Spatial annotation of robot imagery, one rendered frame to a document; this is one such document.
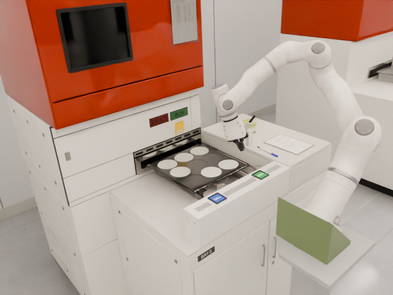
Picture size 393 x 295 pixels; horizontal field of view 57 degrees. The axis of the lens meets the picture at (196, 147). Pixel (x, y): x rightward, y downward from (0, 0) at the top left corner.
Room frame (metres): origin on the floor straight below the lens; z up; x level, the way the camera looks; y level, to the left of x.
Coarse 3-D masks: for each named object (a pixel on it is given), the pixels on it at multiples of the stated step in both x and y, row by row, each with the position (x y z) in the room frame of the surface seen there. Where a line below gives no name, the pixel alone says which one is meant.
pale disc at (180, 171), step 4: (176, 168) 1.59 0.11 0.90; (180, 168) 1.59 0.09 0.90; (184, 168) 1.59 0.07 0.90; (172, 172) 1.55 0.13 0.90; (176, 172) 1.55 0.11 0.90; (180, 172) 1.55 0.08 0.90; (184, 172) 1.55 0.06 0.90; (188, 172) 1.55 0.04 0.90; (176, 176) 1.51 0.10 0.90; (180, 176) 1.51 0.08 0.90
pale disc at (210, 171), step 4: (208, 168) 1.58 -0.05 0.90; (212, 168) 1.57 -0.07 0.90; (216, 168) 1.57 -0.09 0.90; (204, 172) 1.54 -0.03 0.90; (208, 172) 1.54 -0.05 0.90; (212, 172) 1.53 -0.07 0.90; (216, 172) 1.53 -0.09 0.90; (220, 172) 1.53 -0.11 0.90; (208, 176) 1.50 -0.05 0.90; (212, 176) 1.50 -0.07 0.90
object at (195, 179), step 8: (184, 152) 1.76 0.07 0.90; (208, 152) 1.75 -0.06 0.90; (216, 152) 1.74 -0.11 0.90; (160, 160) 1.68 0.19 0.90; (176, 160) 1.67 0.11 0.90; (192, 160) 1.67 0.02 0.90; (200, 160) 1.66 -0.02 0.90; (208, 160) 1.66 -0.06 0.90; (216, 160) 1.65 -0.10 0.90; (160, 168) 1.60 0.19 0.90; (192, 168) 1.59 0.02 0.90; (200, 168) 1.58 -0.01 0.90; (184, 176) 1.51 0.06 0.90; (192, 176) 1.51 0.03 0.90; (200, 176) 1.50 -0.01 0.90; (216, 176) 1.49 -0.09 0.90; (184, 184) 1.43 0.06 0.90; (192, 184) 1.43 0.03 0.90; (200, 184) 1.43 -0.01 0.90
